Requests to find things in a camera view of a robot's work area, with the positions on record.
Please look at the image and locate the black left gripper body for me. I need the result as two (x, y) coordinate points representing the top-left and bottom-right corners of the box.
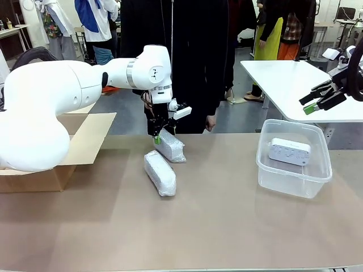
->
(146, 103), (174, 137)

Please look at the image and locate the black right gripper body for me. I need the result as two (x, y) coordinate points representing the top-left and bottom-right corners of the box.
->
(316, 83), (349, 112)

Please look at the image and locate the bubble-wrapped white clock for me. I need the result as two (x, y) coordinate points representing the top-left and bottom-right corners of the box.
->
(154, 127), (187, 163)
(143, 150), (178, 198)

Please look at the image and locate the unwrapped white digital clock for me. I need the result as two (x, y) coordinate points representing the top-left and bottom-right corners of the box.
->
(267, 137), (311, 167)

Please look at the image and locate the person's left hand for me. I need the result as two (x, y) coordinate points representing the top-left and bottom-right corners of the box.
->
(205, 115), (218, 133)

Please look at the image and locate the white background table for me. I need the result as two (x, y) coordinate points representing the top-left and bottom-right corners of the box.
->
(240, 59), (363, 124)

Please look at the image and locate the person in black hoodie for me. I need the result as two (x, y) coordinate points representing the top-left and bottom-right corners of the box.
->
(119, 0), (236, 135)

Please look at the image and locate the person with orange trousers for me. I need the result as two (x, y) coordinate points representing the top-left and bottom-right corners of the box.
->
(276, 0), (316, 62)

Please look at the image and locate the person with yellow apron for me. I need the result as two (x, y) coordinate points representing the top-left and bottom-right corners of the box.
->
(243, 0), (285, 103)

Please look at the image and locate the white height-adjustable desk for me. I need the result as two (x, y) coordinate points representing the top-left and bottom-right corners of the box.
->
(311, 16), (363, 62)

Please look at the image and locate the open cardboard box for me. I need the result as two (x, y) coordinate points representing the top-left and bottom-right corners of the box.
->
(0, 101), (118, 194)

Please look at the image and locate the clear plastic container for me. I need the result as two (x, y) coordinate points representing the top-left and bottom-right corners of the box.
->
(255, 118), (334, 200)

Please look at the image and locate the person in blue white jacket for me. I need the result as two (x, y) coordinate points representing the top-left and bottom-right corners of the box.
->
(73, 0), (120, 66)

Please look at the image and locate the mannequin with floral shirt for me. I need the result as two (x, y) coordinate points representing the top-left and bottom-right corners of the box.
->
(39, 0), (79, 61)

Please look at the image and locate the white desk with bottles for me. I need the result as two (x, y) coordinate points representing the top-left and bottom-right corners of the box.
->
(0, 24), (32, 57)

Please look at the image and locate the black left arm cable bundle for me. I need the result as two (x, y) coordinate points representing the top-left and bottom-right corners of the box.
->
(10, 46), (60, 72)

